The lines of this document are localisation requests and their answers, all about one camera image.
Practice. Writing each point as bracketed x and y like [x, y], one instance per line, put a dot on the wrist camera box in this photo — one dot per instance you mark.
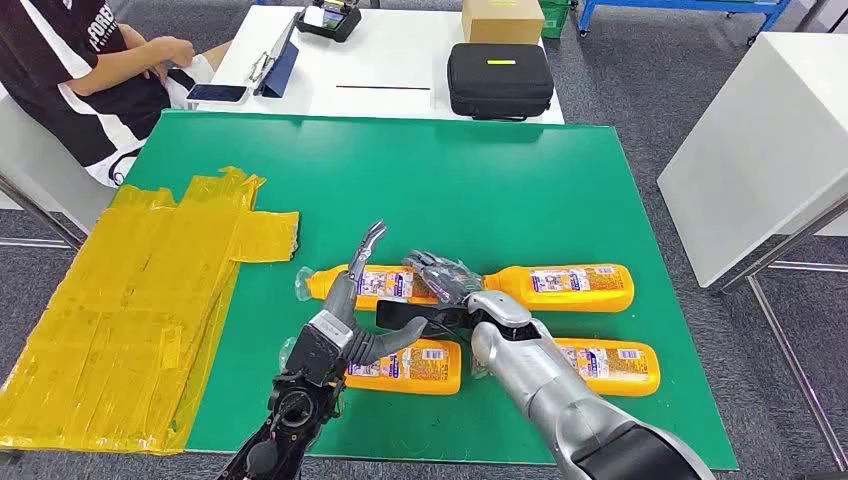
[404, 314]
[318, 351]

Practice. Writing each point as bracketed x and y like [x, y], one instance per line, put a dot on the person's right forearm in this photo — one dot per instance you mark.
[112, 73]

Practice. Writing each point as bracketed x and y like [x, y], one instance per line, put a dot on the person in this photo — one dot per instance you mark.
[60, 66]

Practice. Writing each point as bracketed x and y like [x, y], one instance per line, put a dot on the white desk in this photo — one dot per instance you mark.
[384, 60]

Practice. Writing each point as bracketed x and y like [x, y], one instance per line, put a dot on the black smartphone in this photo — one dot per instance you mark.
[217, 93]

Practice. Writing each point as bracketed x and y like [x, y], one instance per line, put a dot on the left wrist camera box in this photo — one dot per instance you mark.
[318, 351]

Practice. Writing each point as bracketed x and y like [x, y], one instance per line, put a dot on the person's left hand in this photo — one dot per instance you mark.
[166, 74]

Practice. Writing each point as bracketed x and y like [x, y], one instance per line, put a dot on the blue metal rack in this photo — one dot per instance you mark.
[682, 5]

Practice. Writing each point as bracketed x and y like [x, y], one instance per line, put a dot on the tablet in blue folio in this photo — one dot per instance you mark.
[283, 69]

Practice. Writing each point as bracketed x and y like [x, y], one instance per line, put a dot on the black handheld controller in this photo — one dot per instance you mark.
[328, 20]

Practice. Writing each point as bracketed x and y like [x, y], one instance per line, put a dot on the black carrying case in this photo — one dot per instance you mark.
[500, 83]

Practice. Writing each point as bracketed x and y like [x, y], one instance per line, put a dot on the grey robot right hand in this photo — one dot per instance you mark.
[447, 281]

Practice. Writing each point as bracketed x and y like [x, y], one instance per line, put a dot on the orange detergent bottle clear cap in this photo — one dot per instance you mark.
[387, 286]
[424, 371]
[616, 371]
[596, 291]

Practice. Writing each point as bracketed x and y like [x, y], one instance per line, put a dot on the yellow plastic sheet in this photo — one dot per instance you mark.
[119, 318]

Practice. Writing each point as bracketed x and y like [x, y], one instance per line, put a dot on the brown cardboard box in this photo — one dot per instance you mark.
[503, 23]

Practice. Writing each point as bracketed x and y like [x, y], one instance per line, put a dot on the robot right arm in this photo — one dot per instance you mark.
[550, 391]

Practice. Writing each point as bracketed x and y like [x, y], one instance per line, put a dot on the green table mat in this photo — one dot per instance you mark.
[464, 199]

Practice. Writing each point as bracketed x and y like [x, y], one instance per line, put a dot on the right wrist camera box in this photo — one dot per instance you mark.
[404, 314]

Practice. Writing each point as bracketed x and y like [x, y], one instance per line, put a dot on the person's right hand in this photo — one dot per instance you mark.
[173, 50]

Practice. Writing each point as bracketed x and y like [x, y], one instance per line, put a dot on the green plastic crate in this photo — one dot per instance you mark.
[555, 18]

